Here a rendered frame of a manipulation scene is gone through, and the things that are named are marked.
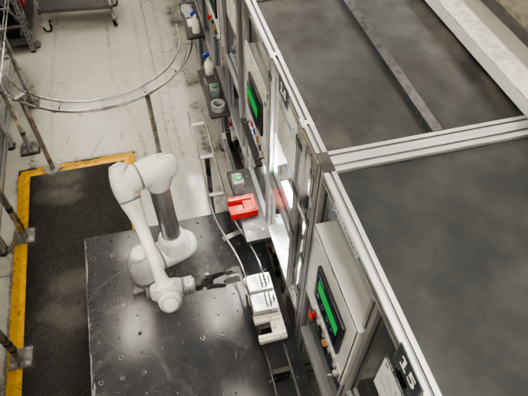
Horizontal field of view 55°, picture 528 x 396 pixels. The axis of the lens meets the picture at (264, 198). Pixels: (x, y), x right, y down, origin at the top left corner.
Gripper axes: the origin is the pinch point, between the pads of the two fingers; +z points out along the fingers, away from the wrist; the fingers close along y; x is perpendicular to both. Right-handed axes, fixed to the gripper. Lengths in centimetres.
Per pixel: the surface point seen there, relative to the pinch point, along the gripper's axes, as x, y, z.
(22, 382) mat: 18, -104, -136
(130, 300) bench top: 20, -37, -56
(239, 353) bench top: -24.7, -36.7, -4.4
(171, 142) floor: 210, -105, -15
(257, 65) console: 60, 77, 27
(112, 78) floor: 317, -105, -60
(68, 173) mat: 193, -103, -105
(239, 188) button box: 60, -6, 16
